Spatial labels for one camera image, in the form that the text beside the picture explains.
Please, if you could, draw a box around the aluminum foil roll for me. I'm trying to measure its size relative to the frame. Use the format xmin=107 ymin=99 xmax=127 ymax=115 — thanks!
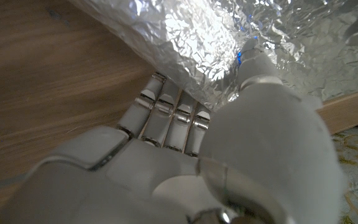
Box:
xmin=68 ymin=0 xmax=358 ymax=111

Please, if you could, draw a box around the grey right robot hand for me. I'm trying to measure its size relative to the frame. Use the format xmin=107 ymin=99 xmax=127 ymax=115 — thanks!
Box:
xmin=0 ymin=36 xmax=344 ymax=224

